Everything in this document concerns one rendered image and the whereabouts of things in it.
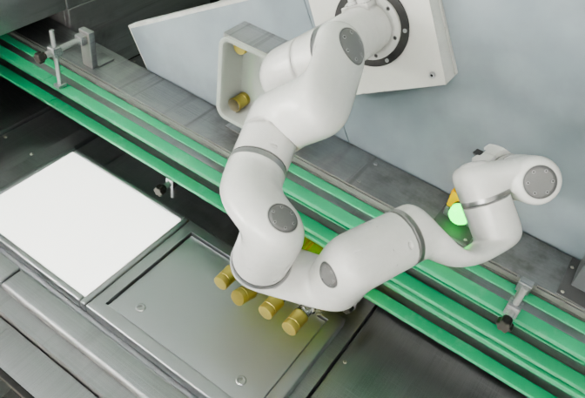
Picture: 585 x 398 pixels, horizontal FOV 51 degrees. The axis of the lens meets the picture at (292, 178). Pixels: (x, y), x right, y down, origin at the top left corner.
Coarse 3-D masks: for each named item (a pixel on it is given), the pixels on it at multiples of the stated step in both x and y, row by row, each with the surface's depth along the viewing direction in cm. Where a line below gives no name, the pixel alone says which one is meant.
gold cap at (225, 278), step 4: (224, 268) 129; (228, 268) 129; (220, 272) 128; (224, 272) 128; (228, 272) 128; (216, 276) 127; (220, 276) 127; (224, 276) 127; (228, 276) 127; (232, 276) 128; (216, 280) 128; (220, 280) 127; (224, 280) 126; (228, 280) 127; (232, 280) 128; (216, 284) 128; (220, 284) 127; (224, 284) 127; (228, 284) 127; (220, 288) 128; (224, 288) 128
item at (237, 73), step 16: (224, 48) 139; (224, 64) 142; (240, 64) 147; (256, 64) 144; (224, 80) 145; (240, 80) 150; (256, 80) 147; (224, 96) 148; (256, 96) 150; (224, 112) 150; (240, 112) 150
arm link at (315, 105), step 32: (320, 32) 89; (352, 32) 90; (320, 64) 84; (352, 64) 88; (288, 96) 84; (320, 96) 82; (352, 96) 88; (256, 128) 86; (288, 128) 85; (320, 128) 83; (288, 160) 87
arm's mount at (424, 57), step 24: (312, 0) 121; (336, 0) 118; (408, 0) 110; (432, 0) 109; (408, 24) 112; (432, 24) 110; (408, 48) 115; (432, 48) 112; (384, 72) 120; (408, 72) 117; (432, 72) 114; (456, 72) 117
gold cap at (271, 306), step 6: (270, 300) 124; (276, 300) 124; (282, 300) 125; (264, 306) 123; (270, 306) 123; (276, 306) 123; (282, 306) 125; (264, 312) 123; (270, 312) 122; (276, 312) 124; (270, 318) 123
